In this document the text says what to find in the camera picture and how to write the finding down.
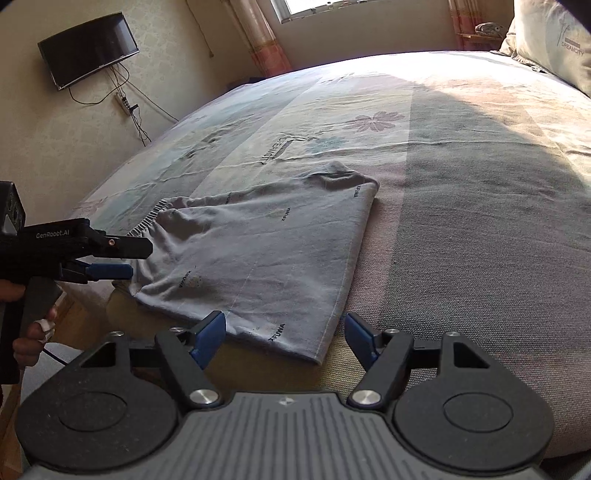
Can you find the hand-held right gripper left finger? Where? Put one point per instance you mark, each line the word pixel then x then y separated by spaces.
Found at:
pixel 210 332

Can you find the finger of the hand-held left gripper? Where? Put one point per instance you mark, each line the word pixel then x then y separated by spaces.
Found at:
pixel 108 272
pixel 124 248

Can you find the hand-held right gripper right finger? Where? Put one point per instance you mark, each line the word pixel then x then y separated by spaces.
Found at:
pixel 358 339

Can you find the grey printed pants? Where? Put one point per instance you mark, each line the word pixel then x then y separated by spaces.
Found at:
pixel 277 258

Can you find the person's left hand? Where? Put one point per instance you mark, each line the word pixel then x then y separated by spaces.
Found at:
pixel 32 346

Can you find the person's grey trouser leg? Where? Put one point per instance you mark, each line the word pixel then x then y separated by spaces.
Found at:
pixel 55 369

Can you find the white power strip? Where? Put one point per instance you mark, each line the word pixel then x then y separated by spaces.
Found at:
pixel 123 101

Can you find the bed with patchwork sheet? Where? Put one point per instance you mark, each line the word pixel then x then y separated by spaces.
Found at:
pixel 461 207

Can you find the pink patterned curtain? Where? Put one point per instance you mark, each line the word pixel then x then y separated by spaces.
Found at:
pixel 263 41
pixel 466 21

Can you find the wooden nightstand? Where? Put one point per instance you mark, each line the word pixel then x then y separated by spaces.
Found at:
pixel 480 42

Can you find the window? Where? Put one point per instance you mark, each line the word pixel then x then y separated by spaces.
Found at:
pixel 360 7

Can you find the beige printed pillow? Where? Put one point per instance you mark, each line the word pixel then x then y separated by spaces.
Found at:
pixel 558 41

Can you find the wall television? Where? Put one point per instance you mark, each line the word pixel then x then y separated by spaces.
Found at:
pixel 87 50

